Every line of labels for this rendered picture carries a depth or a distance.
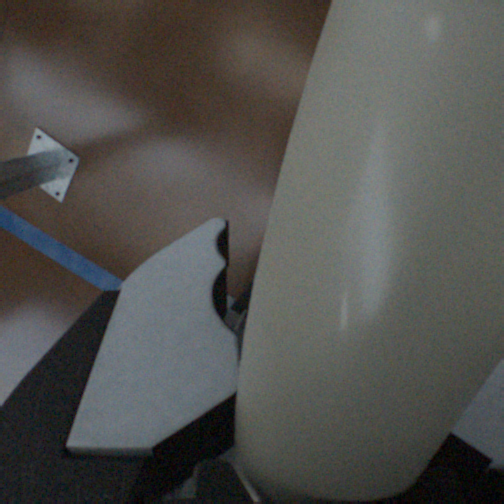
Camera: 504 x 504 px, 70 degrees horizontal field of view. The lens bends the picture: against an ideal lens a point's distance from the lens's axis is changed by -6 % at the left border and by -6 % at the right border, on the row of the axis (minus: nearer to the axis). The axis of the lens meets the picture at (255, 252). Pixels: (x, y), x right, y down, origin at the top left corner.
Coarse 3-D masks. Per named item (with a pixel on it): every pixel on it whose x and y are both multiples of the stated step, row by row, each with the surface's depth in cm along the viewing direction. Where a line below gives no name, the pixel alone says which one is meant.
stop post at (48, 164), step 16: (32, 144) 131; (48, 144) 129; (16, 160) 117; (32, 160) 123; (48, 160) 128; (64, 160) 130; (0, 176) 108; (16, 176) 112; (32, 176) 120; (48, 176) 129; (64, 176) 133; (0, 192) 109; (16, 192) 117; (48, 192) 137; (64, 192) 136
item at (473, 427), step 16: (496, 368) 7; (496, 384) 6; (480, 400) 6; (496, 400) 6; (464, 416) 6; (480, 416) 6; (496, 416) 6; (464, 432) 5; (480, 432) 5; (496, 432) 5; (448, 448) 6; (464, 448) 5; (480, 448) 5; (496, 448) 5; (432, 464) 6; (448, 464) 6; (464, 464) 5; (480, 464) 5; (496, 464) 5; (464, 480) 6; (480, 480) 5; (464, 496) 6
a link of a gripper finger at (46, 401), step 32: (96, 320) 7; (64, 352) 7; (96, 352) 7; (32, 384) 6; (64, 384) 6; (0, 416) 5; (32, 416) 5; (64, 416) 6; (0, 448) 5; (32, 448) 5; (64, 448) 5; (0, 480) 5; (32, 480) 5; (64, 480) 5; (96, 480) 5; (128, 480) 5
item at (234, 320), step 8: (232, 296) 139; (232, 312) 140; (224, 320) 134; (232, 320) 136; (240, 320) 135; (232, 328) 133; (240, 328) 135; (240, 336) 131; (240, 344) 128; (240, 352) 125; (232, 448) 94; (224, 456) 91; (232, 456) 93; (232, 464) 91; (192, 480) 83; (184, 488) 80; (184, 496) 79
